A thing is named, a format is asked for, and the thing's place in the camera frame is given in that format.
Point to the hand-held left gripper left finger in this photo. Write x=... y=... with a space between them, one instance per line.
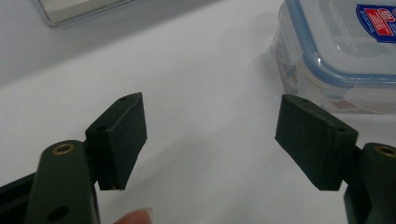
x=116 y=143

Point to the clear tray with metal rim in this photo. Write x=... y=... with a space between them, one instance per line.
x=74 y=9

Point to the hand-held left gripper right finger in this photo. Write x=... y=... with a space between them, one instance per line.
x=314 y=140

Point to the clear plastic food container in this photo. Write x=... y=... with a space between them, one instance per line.
x=342 y=53

